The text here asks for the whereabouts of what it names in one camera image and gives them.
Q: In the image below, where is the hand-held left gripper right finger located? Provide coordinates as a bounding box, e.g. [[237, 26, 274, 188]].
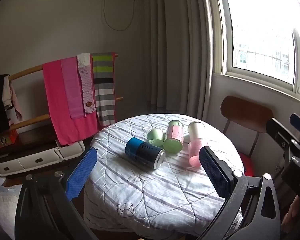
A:
[[197, 145, 282, 240]]

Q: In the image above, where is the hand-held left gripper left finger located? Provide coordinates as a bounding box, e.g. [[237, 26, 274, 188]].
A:
[[14, 147, 99, 240]]

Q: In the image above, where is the blue and black cup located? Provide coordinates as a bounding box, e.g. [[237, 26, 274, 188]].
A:
[[125, 137, 166, 170]]

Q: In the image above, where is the white and pink cup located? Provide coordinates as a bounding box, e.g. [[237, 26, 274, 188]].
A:
[[187, 121, 209, 167]]

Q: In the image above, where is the green cup with pink label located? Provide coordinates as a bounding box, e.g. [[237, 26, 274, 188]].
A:
[[163, 119, 184, 154]]

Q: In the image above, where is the small green cup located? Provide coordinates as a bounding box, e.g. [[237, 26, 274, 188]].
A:
[[147, 128, 165, 147]]

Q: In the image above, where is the person's right hand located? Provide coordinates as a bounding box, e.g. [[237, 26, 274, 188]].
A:
[[282, 195, 300, 236]]

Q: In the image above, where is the small white plastic storage box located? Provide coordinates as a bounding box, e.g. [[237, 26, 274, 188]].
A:
[[55, 140, 86, 161]]

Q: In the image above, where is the red seat cushion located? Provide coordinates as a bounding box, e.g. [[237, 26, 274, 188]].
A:
[[239, 153, 254, 177]]

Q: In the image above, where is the wooden chair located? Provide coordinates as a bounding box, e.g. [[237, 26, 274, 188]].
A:
[[220, 95, 274, 178]]

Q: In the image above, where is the wide white plastic storage box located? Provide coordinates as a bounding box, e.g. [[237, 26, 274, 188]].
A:
[[0, 147, 65, 177]]

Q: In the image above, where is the dark wooden cabinet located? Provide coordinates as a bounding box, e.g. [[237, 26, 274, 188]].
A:
[[0, 124, 91, 180]]

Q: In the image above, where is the round table with quilt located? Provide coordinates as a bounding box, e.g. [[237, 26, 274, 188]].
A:
[[83, 114, 245, 238]]

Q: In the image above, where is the bright pink towel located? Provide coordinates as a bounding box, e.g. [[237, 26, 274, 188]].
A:
[[42, 60, 99, 146]]

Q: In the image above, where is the red printed box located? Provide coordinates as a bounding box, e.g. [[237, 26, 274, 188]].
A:
[[0, 131, 18, 149]]

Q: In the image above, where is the white cloth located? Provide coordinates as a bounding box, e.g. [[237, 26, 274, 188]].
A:
[[0, 183, 23, 240]]

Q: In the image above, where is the light pink towel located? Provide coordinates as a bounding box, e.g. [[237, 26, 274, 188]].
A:
[[61, 57, 87, 120]]

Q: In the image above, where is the pink and white knitted scarf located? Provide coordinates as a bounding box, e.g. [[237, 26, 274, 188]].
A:
[[77, 52, 96, 114]]

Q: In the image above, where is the green grey striped scarf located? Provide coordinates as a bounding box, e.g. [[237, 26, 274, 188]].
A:
[[92, 52, 116, 127]]

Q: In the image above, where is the white framed window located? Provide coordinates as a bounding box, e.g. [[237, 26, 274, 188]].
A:
[[213, 0, 300, 103]]

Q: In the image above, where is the beige garment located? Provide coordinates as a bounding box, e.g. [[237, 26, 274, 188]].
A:
[[2, 76, 24, 121]]

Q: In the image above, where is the wooden towel rack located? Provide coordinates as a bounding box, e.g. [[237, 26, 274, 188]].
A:
[[0, 52, 124, 139]]

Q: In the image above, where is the grey curtain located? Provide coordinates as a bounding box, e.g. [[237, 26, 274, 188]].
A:
[[142, 0, 215, 122]]

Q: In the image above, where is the thin wall cable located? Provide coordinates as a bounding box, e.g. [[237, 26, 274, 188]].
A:
[[101, 0, 136, 32]]

